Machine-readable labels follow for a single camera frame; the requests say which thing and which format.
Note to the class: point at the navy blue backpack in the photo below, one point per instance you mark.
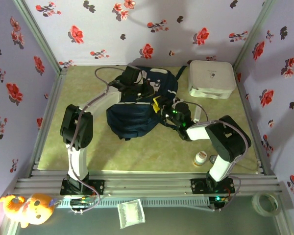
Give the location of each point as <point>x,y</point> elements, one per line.
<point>132,117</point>

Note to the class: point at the white pill bottle orange cap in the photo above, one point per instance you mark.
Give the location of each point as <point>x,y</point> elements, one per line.
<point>199,159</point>

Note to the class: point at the white plastic packet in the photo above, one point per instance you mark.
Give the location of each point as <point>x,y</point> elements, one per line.
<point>131,214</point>

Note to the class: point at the clear tape roll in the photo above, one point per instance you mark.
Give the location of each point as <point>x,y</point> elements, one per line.
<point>265,204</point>

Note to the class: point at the orange plush toy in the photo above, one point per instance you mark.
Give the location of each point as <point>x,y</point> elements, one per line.
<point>29,210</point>

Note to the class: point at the aluminium extrusion frame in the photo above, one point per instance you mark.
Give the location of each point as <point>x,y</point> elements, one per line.
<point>149,182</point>

